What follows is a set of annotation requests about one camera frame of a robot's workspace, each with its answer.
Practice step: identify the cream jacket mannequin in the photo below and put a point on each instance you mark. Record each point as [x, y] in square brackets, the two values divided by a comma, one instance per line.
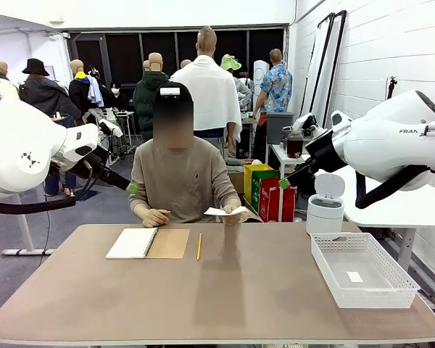
[0, 87]

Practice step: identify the white background desk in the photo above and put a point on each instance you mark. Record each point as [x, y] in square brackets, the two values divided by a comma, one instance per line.
[125, 114]

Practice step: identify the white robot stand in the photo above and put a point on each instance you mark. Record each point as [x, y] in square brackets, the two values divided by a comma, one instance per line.
[23, 224]

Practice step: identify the grey bin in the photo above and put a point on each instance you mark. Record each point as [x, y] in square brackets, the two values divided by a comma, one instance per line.
[277, 127]

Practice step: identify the person's right hand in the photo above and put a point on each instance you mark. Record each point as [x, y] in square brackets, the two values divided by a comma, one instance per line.
[156, 217]

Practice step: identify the yellow scarf mannequin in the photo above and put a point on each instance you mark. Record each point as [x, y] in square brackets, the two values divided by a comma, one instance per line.
[80, 90]

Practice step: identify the tall white appliance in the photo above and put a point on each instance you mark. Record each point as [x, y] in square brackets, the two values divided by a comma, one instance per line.
[259, 70]

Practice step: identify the dark-haired background person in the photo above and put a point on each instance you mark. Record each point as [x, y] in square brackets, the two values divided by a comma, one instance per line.
[117, 98]

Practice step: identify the small white label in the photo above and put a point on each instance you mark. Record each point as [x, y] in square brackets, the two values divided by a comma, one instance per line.
[355, 277]

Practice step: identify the dark brown glass jar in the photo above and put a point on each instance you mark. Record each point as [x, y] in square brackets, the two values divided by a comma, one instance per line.
[294, 145]

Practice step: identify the person's left forearm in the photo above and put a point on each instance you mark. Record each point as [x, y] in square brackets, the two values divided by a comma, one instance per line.
[229, 195]

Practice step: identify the black tripod stand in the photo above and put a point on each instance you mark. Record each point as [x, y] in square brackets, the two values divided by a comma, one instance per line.
[392, 87]

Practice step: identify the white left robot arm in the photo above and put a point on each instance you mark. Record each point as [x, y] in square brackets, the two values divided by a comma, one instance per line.
[18, 145]

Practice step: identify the person in beige sweater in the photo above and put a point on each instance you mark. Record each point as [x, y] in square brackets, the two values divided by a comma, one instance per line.
[181, 181]

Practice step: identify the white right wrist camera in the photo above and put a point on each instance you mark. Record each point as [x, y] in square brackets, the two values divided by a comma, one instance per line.
[304, 121]

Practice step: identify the dark green jacket mannequin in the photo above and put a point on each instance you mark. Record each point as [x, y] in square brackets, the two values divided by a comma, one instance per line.
[145, 101]

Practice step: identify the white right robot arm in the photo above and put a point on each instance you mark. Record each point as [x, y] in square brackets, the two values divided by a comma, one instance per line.
[384, 145]

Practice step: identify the person's right forearm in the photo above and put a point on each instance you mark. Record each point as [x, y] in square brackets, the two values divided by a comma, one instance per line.
[138, 210]

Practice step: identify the cardboard box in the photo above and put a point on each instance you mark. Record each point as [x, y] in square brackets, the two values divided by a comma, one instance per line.
[235, 183]

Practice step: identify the white torn notebook sheet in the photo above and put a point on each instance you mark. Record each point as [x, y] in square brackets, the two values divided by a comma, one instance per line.
[214, 211]

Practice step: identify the spiral notebook brown cover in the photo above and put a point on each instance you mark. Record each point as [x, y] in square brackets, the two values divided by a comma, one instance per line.
[137, 243]

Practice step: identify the grey folded cloth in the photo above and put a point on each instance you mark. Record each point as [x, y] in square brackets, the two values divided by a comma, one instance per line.
[235, 167]

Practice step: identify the yellow bag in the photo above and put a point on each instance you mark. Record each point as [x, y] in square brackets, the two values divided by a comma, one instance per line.
[249, 181]

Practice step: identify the black-framed white panel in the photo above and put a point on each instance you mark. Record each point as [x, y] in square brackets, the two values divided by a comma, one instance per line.
[335, 72]
[319, 54]

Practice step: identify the small white table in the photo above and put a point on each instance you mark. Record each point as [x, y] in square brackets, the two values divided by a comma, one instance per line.
[279, 152]

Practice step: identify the green bag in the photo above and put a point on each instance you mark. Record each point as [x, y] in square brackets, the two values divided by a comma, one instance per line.
[255, 192]

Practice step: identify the white lidded trash bin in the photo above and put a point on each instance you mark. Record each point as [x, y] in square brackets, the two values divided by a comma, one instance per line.
[324, 217]

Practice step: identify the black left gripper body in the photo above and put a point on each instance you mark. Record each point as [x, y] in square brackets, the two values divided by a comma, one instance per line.
[94, 165]

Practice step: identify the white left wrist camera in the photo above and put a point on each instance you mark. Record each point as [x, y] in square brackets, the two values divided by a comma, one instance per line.
[110, 127]

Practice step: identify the white perforated plastic basket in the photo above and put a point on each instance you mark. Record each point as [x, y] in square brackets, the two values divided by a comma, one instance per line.
[377, 290]

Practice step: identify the yellow pencil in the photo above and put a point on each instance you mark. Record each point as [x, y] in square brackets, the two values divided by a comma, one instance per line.
[199, 246]

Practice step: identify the white draped mannequin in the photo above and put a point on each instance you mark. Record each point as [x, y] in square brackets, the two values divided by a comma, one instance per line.
[214, 94]

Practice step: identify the green hat mannequin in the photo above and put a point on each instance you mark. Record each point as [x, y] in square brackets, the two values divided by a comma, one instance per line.
[230, 62]

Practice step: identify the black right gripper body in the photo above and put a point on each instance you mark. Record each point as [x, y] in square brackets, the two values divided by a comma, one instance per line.
[324, 152]

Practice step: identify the black hat mannequin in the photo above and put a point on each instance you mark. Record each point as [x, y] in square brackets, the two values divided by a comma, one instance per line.
[43, 98]

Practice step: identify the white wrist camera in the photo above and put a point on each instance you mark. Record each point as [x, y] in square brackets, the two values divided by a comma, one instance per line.
[304, 121]
[110, 127]

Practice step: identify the person's left hand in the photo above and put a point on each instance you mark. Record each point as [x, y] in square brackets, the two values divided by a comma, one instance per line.
[232, 203]

